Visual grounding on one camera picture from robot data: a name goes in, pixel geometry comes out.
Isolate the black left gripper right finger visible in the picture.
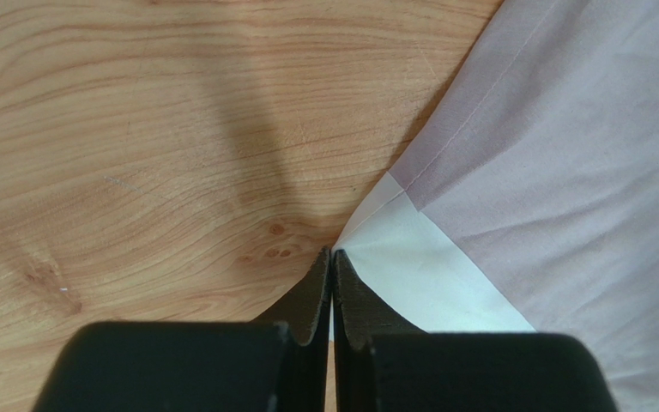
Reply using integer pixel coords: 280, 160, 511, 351
332, 251, 616, 411

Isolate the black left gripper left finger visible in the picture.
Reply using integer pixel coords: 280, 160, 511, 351
34, 249, 330, 411

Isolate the pink underwear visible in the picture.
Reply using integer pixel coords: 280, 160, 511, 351
336, 1, 659, 411

